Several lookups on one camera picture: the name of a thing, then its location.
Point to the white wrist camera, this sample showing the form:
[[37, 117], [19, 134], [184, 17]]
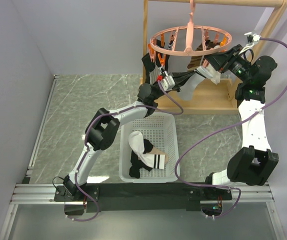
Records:
[[166, 81], [252, 40]]

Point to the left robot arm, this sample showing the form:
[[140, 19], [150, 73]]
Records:
[[102, 129]]

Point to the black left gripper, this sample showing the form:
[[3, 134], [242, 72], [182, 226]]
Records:
[[181, 79]]

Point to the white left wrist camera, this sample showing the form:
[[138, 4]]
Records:
[[166, 81]]

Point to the aluminium rail frame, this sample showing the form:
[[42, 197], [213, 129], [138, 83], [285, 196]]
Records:
[[37, 194]]

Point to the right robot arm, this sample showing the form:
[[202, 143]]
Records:
[[255, 161]]

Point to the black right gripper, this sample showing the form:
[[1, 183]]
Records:
[[222, 62]]

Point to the beige sock in basket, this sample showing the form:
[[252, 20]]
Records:
[[156, 151]]

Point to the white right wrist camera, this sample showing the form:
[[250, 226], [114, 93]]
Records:
[[252, 40]]

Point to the white sock with black stripes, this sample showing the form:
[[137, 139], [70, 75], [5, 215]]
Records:
[[193, 85]]

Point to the white plastic laundry basket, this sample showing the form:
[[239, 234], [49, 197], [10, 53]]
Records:
[[160, 130]]

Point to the hanging brown striped sock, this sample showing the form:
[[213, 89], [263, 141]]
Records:
[[196, 60]]

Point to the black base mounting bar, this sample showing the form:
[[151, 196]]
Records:
[[153, 196]]

